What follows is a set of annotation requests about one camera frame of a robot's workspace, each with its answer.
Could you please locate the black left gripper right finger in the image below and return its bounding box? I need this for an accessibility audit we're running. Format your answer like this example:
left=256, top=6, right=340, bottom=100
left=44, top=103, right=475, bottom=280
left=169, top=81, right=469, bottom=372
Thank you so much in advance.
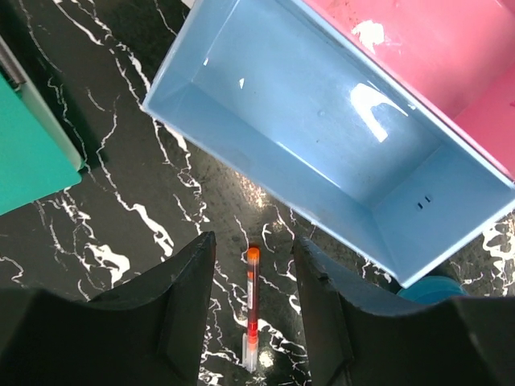
left=292, top=237, right=514, bottom=385

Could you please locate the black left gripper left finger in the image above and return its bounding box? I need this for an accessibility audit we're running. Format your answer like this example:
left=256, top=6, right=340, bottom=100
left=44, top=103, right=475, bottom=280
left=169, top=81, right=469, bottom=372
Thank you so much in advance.
left=1, top=232, right=216, bottom=385

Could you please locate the light blue bin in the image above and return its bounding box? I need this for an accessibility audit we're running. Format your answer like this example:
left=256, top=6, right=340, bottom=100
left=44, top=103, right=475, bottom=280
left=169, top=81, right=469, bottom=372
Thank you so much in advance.
left=144, top=1, right=514, bottom=287

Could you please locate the pink bin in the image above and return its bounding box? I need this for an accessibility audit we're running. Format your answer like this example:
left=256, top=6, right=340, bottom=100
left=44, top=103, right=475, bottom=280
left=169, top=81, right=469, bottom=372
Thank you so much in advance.
left=308, top=1, right=514, bottom=178

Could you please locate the blue ink bottle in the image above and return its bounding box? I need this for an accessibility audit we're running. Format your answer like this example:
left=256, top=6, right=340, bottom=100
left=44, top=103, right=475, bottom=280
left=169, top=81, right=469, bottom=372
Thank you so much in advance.
left=397, top=276, right=468, bottom=304

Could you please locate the red pen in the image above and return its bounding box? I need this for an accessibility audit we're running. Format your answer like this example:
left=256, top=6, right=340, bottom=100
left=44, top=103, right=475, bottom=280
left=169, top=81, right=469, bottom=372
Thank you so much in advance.
left=242, top=244, right=261, bottom=373

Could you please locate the black marble pattern mat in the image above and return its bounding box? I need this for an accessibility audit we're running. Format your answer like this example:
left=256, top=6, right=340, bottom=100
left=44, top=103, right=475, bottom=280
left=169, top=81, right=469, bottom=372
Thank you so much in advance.
left=0, top=0, right=515, bottom=386

